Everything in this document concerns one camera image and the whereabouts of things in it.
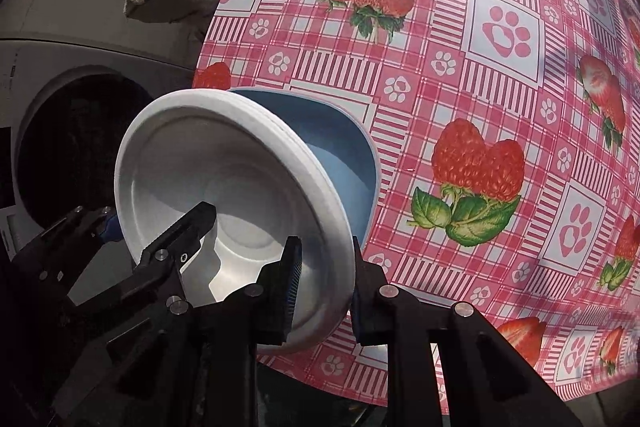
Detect pink checked strawberry tablecloth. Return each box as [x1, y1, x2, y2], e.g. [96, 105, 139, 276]
[196, 0, 639, 400]

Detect white washing machine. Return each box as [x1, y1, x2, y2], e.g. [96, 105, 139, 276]
[1, 0, 200, 255]

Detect blue square plate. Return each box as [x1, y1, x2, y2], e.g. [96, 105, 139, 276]
[232, 87, 381, 245]

